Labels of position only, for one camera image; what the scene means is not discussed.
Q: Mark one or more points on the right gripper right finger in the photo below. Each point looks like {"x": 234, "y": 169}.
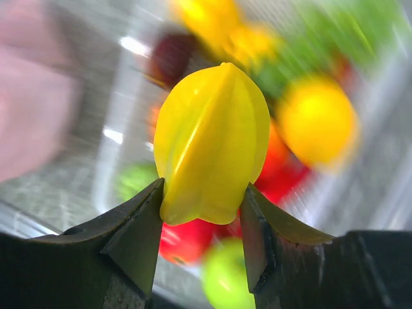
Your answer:
{"x": 292, "y": 265}

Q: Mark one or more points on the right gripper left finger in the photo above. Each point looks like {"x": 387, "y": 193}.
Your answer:
{"x": 106, "y": 262}

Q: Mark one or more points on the light green fake apple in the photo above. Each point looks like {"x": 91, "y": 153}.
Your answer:
{"x": 224, "y": 276}

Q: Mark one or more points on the red fake apple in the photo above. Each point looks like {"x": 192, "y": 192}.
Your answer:
{"x": 186, "y": 244}

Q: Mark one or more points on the yellow fake starfruit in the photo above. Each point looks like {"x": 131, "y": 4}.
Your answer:
{"x": 210, "y": 143}

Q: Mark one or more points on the pink plastic bag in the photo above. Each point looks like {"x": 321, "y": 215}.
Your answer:
{"x": 40, "y": 86}

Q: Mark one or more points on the dark purple fake fruit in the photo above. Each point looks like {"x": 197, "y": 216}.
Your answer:
{"x": 170, "y": 58}

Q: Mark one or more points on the yellow fake lemon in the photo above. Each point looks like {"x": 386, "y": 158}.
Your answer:
{"x": 317, "y": 122}

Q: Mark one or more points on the green fake lettuce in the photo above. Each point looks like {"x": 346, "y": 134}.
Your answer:
{"x": 355, "y": 30}

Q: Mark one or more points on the white plastic fruit basket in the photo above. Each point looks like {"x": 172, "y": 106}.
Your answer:
{"x": 373, "y": 193}

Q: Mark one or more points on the orange spiky fruit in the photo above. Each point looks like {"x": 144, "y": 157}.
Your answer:
{"x": 249, "y": 44}

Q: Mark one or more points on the yellow bell pepper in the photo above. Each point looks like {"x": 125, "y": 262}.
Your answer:
{"x": 209, "y": 20}

